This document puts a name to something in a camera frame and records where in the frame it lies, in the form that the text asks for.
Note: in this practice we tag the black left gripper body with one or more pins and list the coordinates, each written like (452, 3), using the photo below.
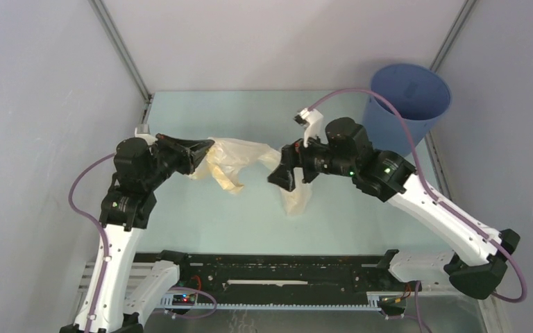
(168, 157)

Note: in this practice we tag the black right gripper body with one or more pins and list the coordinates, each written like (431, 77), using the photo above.
(314, 160)

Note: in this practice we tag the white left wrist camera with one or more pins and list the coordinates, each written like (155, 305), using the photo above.
(142, 131)

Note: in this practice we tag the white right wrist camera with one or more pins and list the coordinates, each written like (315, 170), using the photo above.
(311, 120)

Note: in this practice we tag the right aluminium frame post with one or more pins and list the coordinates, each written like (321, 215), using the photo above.
(453, 33)

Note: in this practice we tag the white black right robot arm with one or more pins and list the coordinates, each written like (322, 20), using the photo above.
(476, 263)

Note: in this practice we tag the translucent yellowish plastic trash bag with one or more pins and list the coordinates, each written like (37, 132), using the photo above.
(228, 156)

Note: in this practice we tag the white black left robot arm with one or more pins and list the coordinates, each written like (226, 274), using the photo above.
(142, 163)

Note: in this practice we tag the grey slotted cable duct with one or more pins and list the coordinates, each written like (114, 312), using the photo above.
(173, 302)

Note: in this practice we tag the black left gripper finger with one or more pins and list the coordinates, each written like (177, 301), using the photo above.
(188, 163)
(187, 149)

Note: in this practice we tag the left aluminium frame post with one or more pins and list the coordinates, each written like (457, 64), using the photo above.
(102, 12)

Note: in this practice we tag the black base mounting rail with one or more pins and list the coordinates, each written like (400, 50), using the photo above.
(296, 279)

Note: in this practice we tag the blue plastic trash bin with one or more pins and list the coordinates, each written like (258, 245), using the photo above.
(421, 96)

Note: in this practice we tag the aluminium frame post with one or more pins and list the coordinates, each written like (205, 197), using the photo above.
(102, 12)
(453, 33)

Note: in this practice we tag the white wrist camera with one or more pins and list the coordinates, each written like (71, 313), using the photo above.
(311, 120)
(142, 131)

